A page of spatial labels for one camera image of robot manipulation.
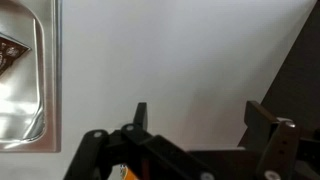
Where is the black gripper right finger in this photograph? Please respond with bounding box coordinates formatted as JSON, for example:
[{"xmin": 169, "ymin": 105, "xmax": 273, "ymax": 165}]
[{"xmin": 244, "ymin": 99, "xmax": 320, "ymax": 180}]

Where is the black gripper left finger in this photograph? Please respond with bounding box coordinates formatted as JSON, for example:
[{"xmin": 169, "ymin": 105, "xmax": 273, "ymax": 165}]
[{"xmin": 63, "ymin": 101, "xmax": 216, "ymax": 180}]

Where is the brown and silver packet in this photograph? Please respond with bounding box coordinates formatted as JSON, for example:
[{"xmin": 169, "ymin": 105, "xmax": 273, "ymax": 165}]
[{"xmin": 0, "ymin": 31, "xmax": 33, "ymax": 78}]

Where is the stainless steel sink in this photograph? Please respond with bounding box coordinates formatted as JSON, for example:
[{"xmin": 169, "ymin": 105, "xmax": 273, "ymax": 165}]
[{"xmin": 0, "ymin": 0, "xmax": 64, "ymax": 154}]

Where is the orange drink can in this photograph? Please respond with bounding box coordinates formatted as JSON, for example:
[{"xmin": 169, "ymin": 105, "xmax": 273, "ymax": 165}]
[{"xmin": 119, "ymin": 163, "xmax": 139, "ymax": 180}]

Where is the dark wood-grain tall cabinet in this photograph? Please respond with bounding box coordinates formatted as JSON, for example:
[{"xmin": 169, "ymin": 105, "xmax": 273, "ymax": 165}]
[{"xmin": 260, "ymin": 0, "xmax": 320, "ymax": 134}]

